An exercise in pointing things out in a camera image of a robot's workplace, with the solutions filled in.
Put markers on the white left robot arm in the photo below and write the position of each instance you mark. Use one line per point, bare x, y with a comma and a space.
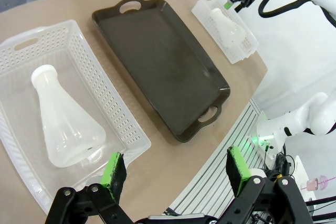
296, 121

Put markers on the pink plastic object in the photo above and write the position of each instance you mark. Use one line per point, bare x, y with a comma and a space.
312, 183

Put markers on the translucent white Erlenmeyer flask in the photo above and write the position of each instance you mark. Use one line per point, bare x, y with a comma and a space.
63, 119
228, 27

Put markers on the white perforated plastic basket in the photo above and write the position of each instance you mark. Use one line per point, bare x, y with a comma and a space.
237, 53
86, 58

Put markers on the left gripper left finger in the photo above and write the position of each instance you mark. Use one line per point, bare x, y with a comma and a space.
113, 182

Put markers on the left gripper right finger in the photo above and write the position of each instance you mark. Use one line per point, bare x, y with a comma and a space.
237, 169

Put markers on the dark brown plastic tray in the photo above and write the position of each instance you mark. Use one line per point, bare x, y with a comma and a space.
157, 64

